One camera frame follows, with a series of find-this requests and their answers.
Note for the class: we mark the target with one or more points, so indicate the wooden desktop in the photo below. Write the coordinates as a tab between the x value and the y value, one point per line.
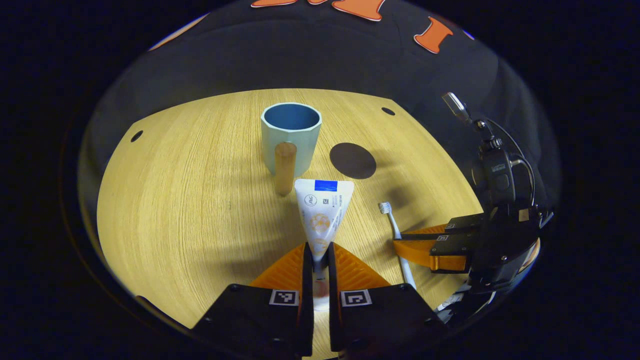
200	210

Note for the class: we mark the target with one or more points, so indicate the white toothbrush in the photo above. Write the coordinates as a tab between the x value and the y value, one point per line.
397	235

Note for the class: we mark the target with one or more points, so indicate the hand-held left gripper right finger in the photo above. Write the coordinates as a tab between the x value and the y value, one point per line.
385	315

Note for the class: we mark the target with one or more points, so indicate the black backdrop cloth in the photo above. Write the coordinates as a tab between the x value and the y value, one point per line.
280	55

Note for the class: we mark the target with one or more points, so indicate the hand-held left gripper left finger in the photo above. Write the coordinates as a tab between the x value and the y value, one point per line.
250	315

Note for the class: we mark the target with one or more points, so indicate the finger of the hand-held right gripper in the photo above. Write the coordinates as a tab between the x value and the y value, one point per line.
465	222
450	252

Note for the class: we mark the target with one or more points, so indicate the dark brown round coaster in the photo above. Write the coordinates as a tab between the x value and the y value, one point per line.
353	160

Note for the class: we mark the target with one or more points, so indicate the white toothpaste tube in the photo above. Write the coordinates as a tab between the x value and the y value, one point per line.
322	215

